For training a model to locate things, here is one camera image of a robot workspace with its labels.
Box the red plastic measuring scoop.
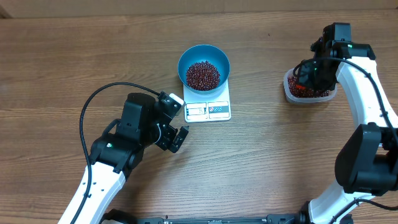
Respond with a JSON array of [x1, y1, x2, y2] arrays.
[[295, 84, 307, 90]]

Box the red beans in bowl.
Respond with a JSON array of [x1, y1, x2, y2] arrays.
[[186, 60, 220, 91]]

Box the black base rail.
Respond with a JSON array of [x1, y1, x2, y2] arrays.
[[99, 209, 311, 224]]

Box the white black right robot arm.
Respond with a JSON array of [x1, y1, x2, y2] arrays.
[[293, 22, 397, 223]]

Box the clear plastic food container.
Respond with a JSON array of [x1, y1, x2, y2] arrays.
[[283, 68, 338, 104]]

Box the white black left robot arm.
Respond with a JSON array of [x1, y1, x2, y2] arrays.
[[59, 92, 188, 223]]

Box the blue bowl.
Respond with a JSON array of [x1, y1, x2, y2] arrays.
[[177, 45, 231, 95]]

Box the red beans in container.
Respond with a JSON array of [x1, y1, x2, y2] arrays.
[[287, 76, 330, 98]]

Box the white digital kitchen scale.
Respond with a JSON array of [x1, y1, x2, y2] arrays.
[[183, 81, 231, 123]]

